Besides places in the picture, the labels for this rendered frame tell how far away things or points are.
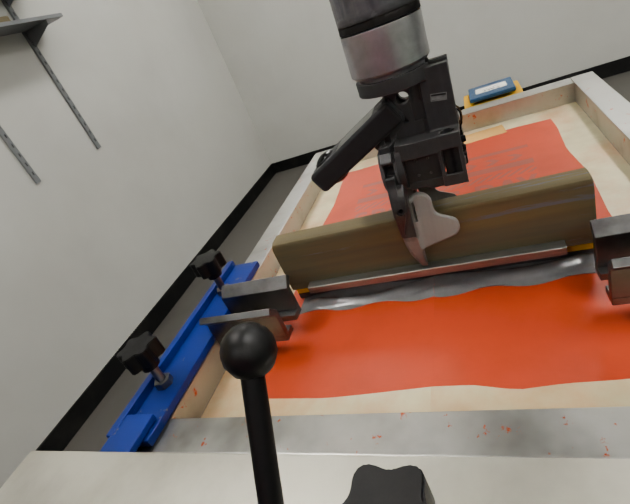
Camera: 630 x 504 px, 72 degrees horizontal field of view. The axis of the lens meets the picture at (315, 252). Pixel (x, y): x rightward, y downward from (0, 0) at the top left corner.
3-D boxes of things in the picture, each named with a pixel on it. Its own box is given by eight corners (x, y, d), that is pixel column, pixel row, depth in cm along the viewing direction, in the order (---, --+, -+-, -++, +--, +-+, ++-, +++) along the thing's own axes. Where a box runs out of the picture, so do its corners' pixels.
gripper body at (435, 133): (470, 189, 42) (445, 62, 36) (384, 207, 45) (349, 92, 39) (467, 159, 48) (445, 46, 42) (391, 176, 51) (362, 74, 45)
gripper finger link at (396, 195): (415, 242, 44) (395, 160, 41) (400, 244, 45) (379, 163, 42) (419, 225, 48) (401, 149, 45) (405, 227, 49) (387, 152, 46)
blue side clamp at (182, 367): (247, 295, 69) (227, 261, 66) (274, 291, 67) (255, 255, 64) (143, 476, 46) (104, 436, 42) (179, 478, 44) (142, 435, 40)
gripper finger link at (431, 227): (468, 270, 46) (451, 188, 42) (412, 278, 48) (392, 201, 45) (467, 257, 48) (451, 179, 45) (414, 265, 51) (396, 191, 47)
